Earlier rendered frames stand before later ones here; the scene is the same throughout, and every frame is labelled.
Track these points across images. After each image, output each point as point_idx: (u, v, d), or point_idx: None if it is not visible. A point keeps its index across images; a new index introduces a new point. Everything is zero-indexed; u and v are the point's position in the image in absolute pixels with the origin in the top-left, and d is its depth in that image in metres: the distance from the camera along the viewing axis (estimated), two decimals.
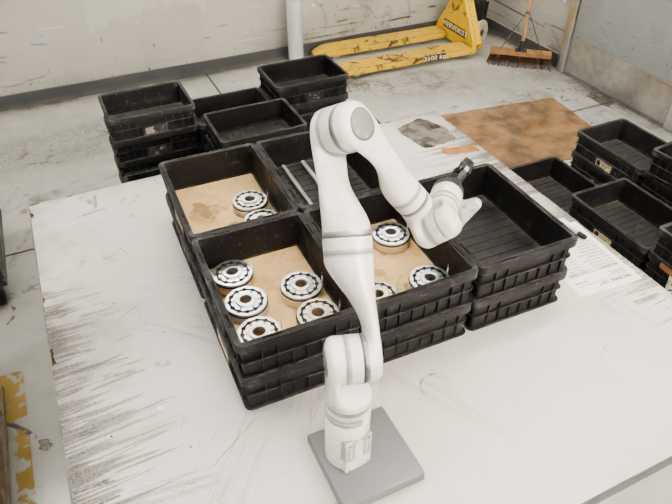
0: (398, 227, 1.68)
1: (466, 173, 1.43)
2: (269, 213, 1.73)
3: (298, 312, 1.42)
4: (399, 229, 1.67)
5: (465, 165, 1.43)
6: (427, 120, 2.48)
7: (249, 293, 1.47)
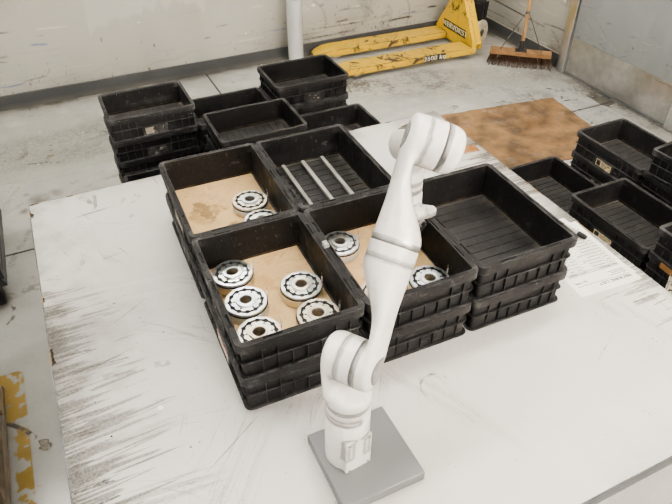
0: None
1: (424, 221, 1.58)
2: (269, 213, 1.73)
3: (298, 312, 1.42)
4: None
5: (421, 223, 1.60)
6: None
7: (249, 293, 1.47)
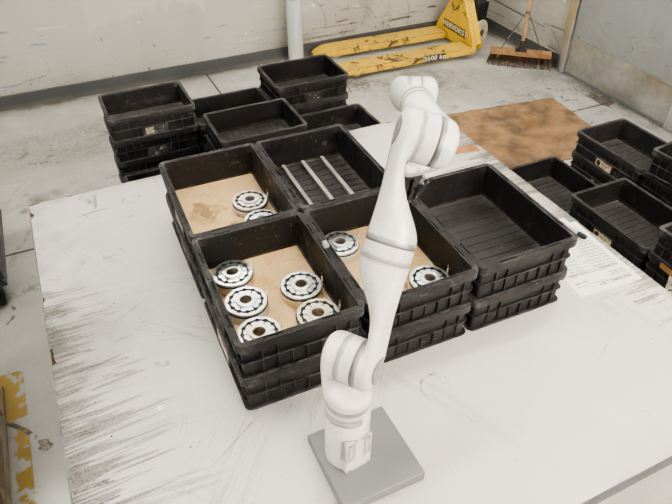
0: None
1: (427, 178, 1.51)
2: (269, 213, 1.73)
3: (298, 312, 1.42)
4: None
5: (423, 181, 1.53)
6: None
7: (249, 293, 1.47)
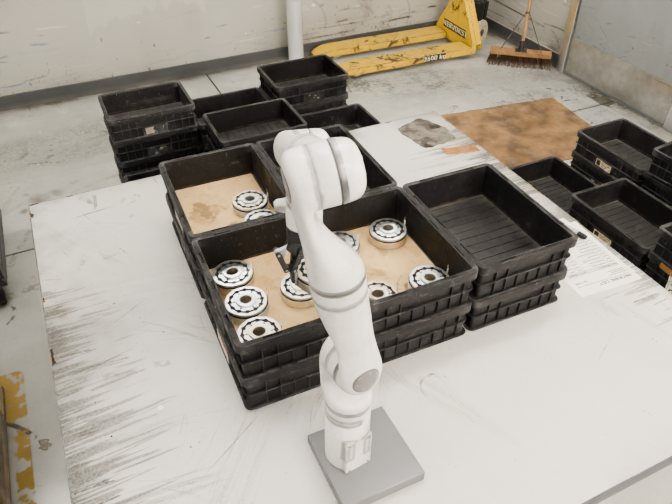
0: (395, 223, 1.69)
1: (276, 248, 1.26)
2: (269, 213, 1.73)
3: (298, 267, 1.33)
4: (396, 225, 1.68)
5: (276, 257, 1.26)
6: (427, 120, 2.48)
7: (249, 293, 1.47)
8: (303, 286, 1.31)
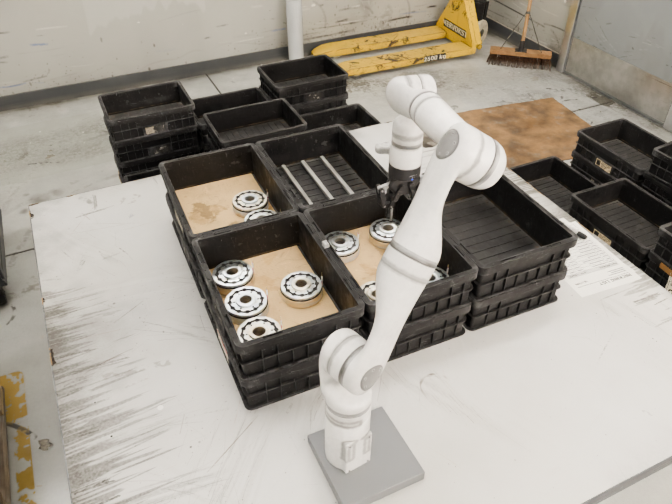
0: (395, 223, 1.69)
1: (379, 184, 1.42)
2: (269, 213, 1.73)
3: None
4: (396, 225, 1.68)
5: (379, 193, 1.42)
6: None
7: (249, 293, 1.47)
8: None
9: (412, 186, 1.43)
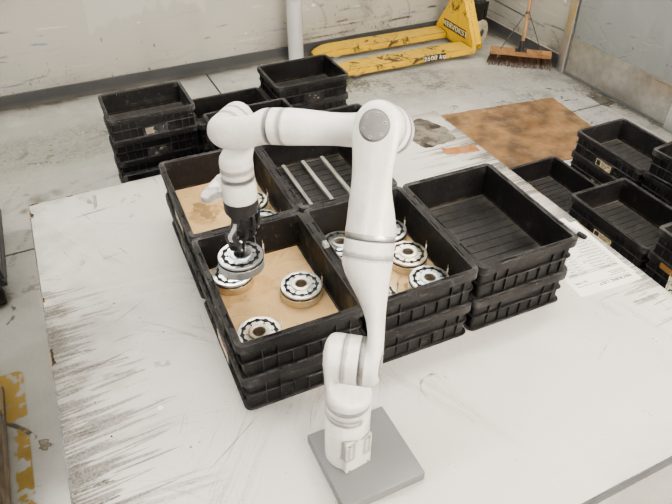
0: (395, 223, 1.69)
1: (228, 233, 1.29)
2: (269, 213, 1.73)
3: None
4: (396, 225, 1.68)
5: (233, 241, 1.30)
6: (427, 120, 2.48)
7: None
8: (396, 268, 1.57)
9: (253, 218, 1.35)
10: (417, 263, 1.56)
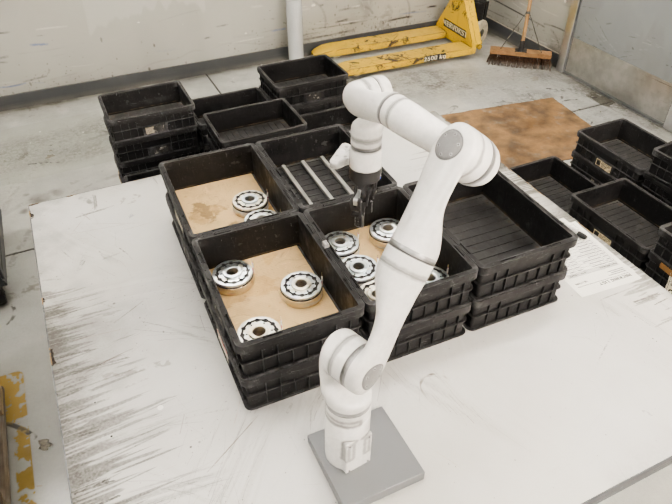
0: (395, 223, 1.69)
1: (353, 197, 1.38)
2: (269, 213, 1.73)
3: None
4: (396, 225, 1.68)
5: (357, 204, 1.38)
6: None
7: (361, 260, 1.56)
8: None
9: (374, 185, 1.43)
10: None
